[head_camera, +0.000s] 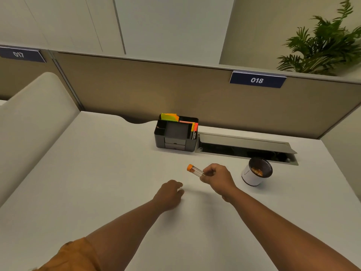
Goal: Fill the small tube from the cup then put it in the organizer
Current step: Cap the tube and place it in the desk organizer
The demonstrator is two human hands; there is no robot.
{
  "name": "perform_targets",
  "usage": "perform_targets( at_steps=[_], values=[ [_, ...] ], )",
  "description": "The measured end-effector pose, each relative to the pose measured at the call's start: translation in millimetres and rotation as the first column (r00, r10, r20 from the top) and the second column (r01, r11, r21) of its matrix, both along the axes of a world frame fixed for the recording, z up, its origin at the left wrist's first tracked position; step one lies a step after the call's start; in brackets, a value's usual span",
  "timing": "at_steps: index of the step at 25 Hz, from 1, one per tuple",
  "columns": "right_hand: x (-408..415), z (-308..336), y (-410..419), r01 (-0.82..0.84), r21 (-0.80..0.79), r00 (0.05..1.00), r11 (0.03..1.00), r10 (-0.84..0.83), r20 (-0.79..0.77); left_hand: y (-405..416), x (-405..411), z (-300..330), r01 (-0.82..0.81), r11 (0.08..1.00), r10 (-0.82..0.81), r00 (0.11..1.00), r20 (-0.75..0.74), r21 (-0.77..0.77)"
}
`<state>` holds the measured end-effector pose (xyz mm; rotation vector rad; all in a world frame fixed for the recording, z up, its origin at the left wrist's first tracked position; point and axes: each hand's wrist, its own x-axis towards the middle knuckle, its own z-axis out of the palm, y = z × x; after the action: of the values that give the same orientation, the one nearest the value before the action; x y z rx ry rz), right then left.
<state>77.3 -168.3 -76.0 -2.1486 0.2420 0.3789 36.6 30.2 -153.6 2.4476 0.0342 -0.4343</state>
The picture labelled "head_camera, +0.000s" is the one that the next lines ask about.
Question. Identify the orange sticky notes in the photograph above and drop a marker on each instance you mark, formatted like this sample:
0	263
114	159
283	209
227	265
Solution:
175	117

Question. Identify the person's left hand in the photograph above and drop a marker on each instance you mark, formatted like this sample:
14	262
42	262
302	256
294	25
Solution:
167	196

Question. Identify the person's right forearm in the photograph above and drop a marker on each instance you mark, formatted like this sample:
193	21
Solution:
282	231

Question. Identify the beige desk partition panel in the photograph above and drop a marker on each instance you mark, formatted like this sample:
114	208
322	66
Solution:
17	79
158	90

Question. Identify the yellow marker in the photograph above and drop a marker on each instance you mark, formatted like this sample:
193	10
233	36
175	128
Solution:
192	127

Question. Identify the white side divider panel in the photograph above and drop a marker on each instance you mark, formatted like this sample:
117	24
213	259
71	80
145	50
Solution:
31	129

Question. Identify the pink pen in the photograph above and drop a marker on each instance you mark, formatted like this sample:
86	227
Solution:
186	122

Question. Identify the white cup with dark inside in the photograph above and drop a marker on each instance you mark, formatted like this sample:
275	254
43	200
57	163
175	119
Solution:
252	179

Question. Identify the green sticky notes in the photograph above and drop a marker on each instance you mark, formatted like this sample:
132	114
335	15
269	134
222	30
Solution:
166	117

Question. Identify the person's right hand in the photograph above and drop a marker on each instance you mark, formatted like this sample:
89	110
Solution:
221	180

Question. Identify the clear tube with orange cap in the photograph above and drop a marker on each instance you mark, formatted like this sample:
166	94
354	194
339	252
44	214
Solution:
196	171

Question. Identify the orange marker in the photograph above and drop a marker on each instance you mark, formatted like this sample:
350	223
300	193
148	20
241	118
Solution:
195	131

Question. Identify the blue number sign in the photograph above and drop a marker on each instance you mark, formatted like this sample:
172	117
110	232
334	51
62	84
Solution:
19	54
257	80

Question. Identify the orange left sleeve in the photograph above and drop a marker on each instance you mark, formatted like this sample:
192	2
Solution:
73	256

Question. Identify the person's left forearm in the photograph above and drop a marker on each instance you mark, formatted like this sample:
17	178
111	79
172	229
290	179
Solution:
124	237

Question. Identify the white cabinet doors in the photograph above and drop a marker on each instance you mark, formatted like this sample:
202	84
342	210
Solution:
62	22

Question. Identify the black desk organizer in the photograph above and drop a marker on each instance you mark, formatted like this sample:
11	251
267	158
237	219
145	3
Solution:
175	135

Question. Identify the green potted plant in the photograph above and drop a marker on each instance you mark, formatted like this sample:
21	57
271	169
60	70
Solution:
324	45

